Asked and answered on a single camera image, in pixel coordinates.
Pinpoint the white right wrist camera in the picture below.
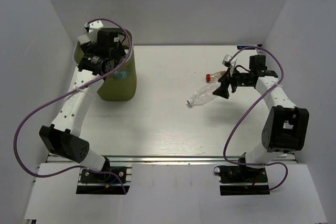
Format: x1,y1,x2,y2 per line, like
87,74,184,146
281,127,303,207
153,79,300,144
222,54,236,69

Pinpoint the clear bottle small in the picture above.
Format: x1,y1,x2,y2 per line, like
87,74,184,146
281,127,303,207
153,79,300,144
186,82,220,107

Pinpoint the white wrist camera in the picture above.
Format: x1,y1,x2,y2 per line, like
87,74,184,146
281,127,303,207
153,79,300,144
84,20,104,34
222,54,236,69

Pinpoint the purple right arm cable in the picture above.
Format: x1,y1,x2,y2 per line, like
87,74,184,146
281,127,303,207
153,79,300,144
223,46,288,192

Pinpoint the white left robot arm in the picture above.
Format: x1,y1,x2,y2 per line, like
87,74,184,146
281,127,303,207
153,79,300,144
39,28,133,182

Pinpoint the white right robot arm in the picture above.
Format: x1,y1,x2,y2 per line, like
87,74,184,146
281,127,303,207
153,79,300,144
213,55,309,182

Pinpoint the red cap clear bottle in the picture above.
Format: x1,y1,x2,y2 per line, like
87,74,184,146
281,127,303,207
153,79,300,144
205,71,226,83

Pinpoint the orange label juice bottle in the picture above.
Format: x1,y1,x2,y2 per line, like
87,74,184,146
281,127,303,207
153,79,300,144
77,34,92,47

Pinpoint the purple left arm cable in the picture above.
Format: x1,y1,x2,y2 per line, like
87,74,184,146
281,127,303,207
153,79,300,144
13,18,133,195

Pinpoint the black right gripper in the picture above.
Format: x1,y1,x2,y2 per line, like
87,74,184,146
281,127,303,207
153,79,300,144
213,66,253,99

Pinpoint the olive green mesh bin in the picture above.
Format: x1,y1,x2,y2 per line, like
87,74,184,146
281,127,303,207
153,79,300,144
75,31,137,101

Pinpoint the dark blue corner label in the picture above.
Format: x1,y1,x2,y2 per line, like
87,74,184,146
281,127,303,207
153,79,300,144
237,45,248,50

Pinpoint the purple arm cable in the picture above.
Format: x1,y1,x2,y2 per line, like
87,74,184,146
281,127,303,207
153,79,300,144
223,46,288,192
13,18,133,195

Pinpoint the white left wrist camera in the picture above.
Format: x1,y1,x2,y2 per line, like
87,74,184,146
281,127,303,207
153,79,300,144
84,20,104,34

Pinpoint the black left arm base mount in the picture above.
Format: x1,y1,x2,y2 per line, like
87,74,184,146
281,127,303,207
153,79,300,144
76,164,132,195

